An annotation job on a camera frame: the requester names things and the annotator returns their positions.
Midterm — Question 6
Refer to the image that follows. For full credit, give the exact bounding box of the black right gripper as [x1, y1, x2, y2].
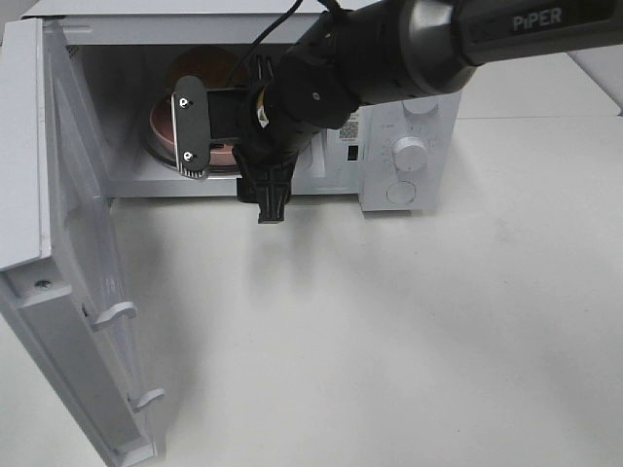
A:
[233, 46, 358, 224]

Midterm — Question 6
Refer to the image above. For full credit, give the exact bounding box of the pink round plate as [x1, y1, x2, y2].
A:
[148, 86, 242, 169]

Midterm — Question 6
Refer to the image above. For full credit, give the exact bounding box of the burger with lettuce and tomato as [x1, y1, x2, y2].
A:
[165, 46, 248, 91]

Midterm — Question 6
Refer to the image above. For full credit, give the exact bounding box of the white microwave door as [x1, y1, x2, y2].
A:
[1, 18, 165, 466]

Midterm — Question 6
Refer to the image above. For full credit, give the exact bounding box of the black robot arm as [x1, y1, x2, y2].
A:
[233, 1, 622, 224]

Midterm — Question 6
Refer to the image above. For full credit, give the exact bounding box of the glass microwave turntable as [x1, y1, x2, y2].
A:
[140, 126, 239, 175]

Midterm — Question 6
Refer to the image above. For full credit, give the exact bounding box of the round white door button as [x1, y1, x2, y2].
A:
[386, 181, 417, 205]

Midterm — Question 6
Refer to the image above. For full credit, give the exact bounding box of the white microwave oven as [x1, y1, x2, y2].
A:
[27, 1, 460, 211]

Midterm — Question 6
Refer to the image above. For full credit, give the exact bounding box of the lower white microwave knob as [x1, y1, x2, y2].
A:
[392, 136, 427, 172]

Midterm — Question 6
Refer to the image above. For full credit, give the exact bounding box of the white microwave knob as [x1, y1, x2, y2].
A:
[392, 136, 427, 172]
[402, 97, 438, 115]

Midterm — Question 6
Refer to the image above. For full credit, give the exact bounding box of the upper white microwave knob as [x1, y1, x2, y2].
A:
[402, 97, 438, 115]

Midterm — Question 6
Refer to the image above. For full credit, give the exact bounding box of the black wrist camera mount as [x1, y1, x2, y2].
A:
[169, 74, 244, 180]

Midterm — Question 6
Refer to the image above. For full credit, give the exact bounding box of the black cable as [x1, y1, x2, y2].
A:
[226, 0, 342, 89]

